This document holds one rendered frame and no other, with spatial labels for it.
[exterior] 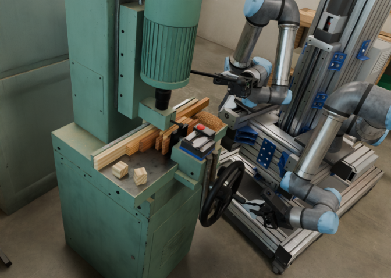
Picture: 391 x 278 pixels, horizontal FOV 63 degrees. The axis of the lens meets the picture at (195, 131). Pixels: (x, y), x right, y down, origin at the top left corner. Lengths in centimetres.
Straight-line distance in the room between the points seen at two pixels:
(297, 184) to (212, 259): 94
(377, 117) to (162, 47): 73
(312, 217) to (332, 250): 120
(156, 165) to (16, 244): 117
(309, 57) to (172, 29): 90
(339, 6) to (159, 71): 91
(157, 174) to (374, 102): 76
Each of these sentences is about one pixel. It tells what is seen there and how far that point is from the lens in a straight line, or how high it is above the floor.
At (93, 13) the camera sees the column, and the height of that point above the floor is 134.
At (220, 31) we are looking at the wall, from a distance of 493.
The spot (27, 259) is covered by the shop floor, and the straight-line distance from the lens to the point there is 207.
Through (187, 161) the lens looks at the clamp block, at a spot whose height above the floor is 93.
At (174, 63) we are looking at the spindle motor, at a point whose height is 126.
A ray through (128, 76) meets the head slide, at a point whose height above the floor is 114.
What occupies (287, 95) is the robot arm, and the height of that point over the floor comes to 105.
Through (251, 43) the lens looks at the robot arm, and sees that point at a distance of 163.
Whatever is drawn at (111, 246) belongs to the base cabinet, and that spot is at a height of 34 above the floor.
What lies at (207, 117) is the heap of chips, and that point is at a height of 93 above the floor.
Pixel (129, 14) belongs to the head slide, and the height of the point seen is 137.
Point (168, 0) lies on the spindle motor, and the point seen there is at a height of 145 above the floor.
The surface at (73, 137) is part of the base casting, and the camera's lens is 146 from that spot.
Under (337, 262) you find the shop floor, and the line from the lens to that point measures 236.
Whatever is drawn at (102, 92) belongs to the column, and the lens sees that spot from 128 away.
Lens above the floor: 170
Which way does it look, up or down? 36 degrees down
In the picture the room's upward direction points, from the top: 11 degrees clockwise
